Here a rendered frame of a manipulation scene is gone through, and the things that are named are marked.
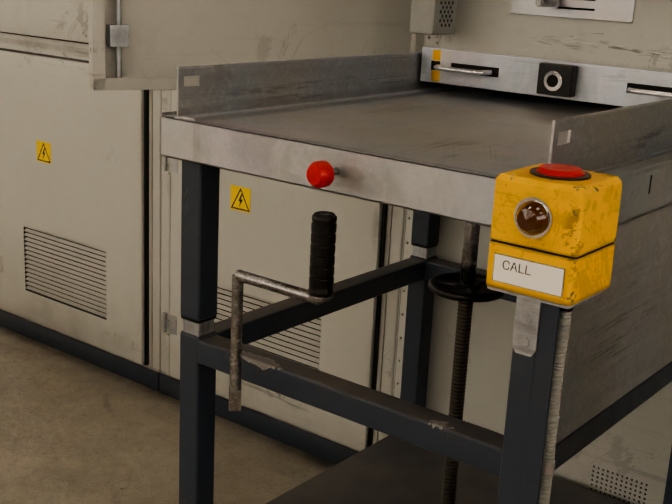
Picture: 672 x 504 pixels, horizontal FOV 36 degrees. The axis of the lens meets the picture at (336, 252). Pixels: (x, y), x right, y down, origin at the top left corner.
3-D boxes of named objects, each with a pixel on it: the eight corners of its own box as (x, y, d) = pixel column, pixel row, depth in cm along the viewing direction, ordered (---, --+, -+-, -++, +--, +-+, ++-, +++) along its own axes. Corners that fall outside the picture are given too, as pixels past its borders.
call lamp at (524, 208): (542, 245, 81) (547, 203, 80) (504, 236, 83) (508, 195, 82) (550, 242, 82) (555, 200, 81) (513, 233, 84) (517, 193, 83)
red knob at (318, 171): (323, 191, 120) (324, 164, 119) (301, 186, 122) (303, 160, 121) (346, 186, 123) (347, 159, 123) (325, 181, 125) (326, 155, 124)
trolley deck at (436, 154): (570, 244, 106) (577, 188, 105) (160, 155, 143) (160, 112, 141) (765, 166, 158) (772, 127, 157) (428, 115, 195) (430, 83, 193)
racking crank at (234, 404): (220, 409, 139) (224, 193, 131) (236, 402, 142) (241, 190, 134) (315, 448, 130) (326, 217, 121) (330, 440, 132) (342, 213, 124)
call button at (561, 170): (570, 194, 83) (572, 174, 82) (525, 185, 85) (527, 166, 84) (591, 187, 86) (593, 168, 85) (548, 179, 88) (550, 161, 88)
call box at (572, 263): (569, 311, 82) (583, 187, 79) (482, 289, 87) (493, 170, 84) (611, 290, 88) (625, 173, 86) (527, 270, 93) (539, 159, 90)
